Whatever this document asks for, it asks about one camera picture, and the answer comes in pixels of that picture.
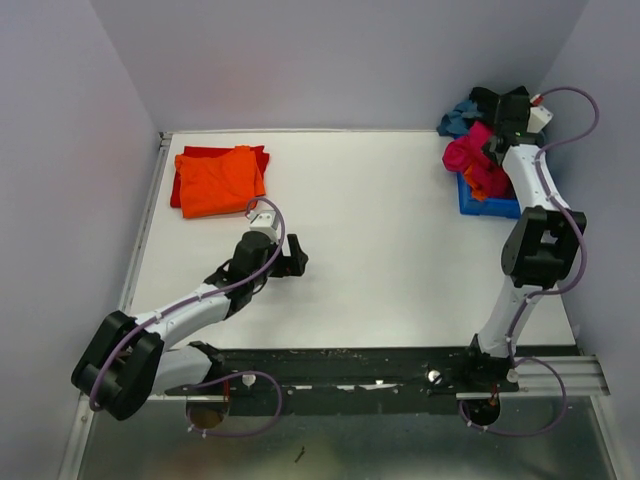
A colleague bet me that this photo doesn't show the magenta t shirt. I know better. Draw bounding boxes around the magenta t shirt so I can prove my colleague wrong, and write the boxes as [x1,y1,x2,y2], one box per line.
[442,121,513,199]

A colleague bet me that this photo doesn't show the orange t shirt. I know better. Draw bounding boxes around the orange t shirt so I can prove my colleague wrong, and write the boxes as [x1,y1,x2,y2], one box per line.
[463,165,488,202]
[174,145,266,219]

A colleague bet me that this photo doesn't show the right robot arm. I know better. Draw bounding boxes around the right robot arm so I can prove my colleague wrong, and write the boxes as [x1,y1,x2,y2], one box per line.
[465,93,587,379]

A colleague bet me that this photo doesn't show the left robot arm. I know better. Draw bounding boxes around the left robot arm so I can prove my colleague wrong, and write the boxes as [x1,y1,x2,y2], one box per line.
[71,231,308,420]

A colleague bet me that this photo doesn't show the black t shirt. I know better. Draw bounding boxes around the black t shirt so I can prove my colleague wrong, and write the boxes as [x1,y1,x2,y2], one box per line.
[469,86,529,126]

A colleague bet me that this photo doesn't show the blue grey t shirt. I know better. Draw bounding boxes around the blue grey t shirt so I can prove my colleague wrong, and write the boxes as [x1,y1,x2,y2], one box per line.
[436,100,482,139]

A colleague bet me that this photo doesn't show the folded orange t shirt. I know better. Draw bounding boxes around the folded orange t shirt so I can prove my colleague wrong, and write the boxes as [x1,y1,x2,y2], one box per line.
[174,145,266,219]

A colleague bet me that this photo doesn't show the folded red t shirt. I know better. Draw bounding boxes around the folded red t shirt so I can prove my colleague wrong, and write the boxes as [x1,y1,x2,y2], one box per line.
[170,145,270,208]

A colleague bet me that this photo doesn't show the blue plastic bin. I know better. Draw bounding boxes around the blue plastic bin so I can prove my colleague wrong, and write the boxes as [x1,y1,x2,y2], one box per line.
[456,173,521,220]

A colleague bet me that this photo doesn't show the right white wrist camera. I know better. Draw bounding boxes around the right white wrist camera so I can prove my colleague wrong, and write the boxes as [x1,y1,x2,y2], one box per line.
[527,105,553,134]

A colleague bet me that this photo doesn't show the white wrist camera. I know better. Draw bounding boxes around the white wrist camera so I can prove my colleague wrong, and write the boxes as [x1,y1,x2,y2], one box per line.
[527,105,553,134]
[249,210,279,243]

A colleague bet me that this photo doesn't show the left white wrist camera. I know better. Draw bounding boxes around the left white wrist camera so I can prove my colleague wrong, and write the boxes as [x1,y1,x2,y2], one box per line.
[249,210,279,243]

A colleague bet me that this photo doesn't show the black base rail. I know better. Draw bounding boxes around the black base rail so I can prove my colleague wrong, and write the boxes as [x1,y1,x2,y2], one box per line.
[173,347,518,416]

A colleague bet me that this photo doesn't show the aluminium frame rail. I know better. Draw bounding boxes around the aluminium frame rail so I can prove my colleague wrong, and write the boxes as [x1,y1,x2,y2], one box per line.
[444,356,609,400]

